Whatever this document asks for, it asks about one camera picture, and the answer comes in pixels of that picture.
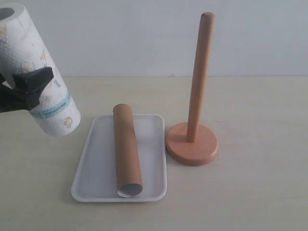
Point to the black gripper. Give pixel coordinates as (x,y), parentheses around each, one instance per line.
(24,95)

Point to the wooden paper towel holder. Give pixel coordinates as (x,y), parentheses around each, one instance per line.
(191,143)

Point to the white rectangular plastic tray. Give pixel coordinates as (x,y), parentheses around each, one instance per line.
(95,178)

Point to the white printed paper towel roll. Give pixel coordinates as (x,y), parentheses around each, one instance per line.
(22,51)

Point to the brown cardboard tube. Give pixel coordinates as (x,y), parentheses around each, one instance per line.
(128,170)

